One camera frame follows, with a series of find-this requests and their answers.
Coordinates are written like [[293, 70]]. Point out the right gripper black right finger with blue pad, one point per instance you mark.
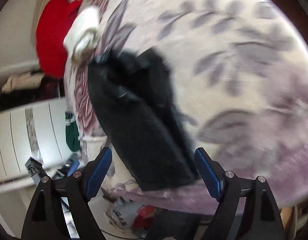
[[260, 218]]

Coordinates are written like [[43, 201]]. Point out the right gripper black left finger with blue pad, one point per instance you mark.
[[45, 218]]

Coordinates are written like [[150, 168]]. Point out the black leather jacket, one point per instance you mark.
[[134, 103]]

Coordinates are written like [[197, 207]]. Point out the dark clothes pile in wardrobe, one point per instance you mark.
[[49, 89]]

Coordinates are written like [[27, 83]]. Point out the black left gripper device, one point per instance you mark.
[[36, 172]]

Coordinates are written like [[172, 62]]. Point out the green garment with white stripes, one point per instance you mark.
[[71, 132]]

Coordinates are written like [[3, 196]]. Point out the white sliding wardrobe door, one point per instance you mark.
[[34, 131]]

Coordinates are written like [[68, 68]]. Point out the red item on floor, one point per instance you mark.
[[145, 216]]

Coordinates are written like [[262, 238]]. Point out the beige garment in wardrobe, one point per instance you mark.
[[22, 81]]

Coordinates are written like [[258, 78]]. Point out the white knitted garment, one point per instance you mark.
[[84, 35]]

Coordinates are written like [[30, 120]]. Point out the red pillow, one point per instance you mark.
[[55, 21]]

